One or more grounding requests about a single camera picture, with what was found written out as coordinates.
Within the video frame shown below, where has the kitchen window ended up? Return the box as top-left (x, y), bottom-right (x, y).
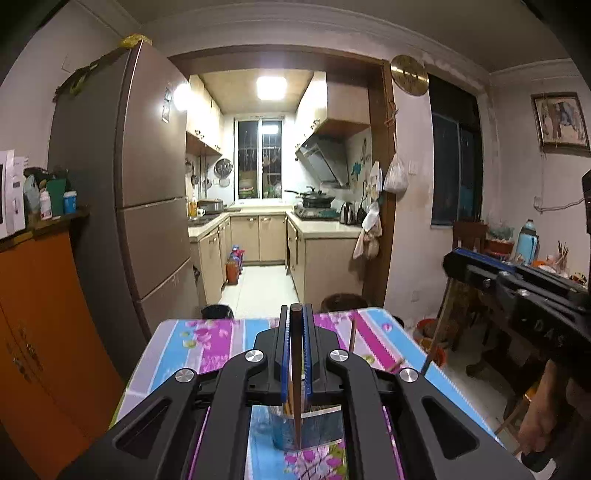
top-left (235, 118), bottom-right (283, 200)

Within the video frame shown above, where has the person's right hand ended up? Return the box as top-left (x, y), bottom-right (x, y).
top-left (518, 360), bottom-right (590, 454)

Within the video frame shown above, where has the brown clay pot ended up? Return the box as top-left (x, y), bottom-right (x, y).
top-left (321, 293), bottom-right (369, 313)

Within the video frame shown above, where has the floral striped tablecloth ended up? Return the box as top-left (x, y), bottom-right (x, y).
top-left (112, 306), bottom-right (505, 480)

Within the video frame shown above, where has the light blue thermos bottle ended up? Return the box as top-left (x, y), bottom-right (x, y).
top-left (515, 219), bottom-right (539, 266)

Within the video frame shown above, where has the blue perforated utensil holder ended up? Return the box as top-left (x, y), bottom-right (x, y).
top-left (267, 406), bottom-right (344, 451)

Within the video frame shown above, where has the dark wooden side table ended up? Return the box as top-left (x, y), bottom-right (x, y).
top-left (443, 257), bottom-right (591, 416)

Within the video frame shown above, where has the black trash bin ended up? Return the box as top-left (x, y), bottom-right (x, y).
top-left (201, 304), bottom-right (233, 320)

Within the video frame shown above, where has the wooden chair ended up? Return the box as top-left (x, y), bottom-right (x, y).
top-left (452, 221), bottom-right (488, 253)

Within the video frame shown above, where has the steel electric kettle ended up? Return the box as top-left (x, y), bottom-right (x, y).
top-left (339, 202), bottom-right (356, 226)

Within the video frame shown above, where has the black wok on stove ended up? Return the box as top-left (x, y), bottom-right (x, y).
top-left (286, 187), bottom-right (335, 209)

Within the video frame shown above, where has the range hood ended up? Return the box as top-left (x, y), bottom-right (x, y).
top-left (295, 135), bottom-right (349, 189)

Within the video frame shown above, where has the white plastic bag hanging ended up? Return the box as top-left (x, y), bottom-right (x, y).
top-left (383, 154), bottom-right (409, 195)

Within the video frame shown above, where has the framed elephant picture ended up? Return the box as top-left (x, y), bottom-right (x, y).
top-left (531, 92), bottom-right (590, 155)

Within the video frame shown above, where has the orange wooden cabinet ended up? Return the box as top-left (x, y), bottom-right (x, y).
top-left (1, 219), bottom-right (124, 479)

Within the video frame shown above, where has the brown tall refrigerator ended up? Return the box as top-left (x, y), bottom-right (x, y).
top-left (48, 41), bottom-right (198, 378)

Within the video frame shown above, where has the white microwave oven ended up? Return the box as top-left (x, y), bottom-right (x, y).
top-left (0, 150), bottom-right (26, 239)

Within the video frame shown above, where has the gold round wall clock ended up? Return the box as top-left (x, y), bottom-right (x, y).
top-left (390, 54), bottom-right (429, 96)

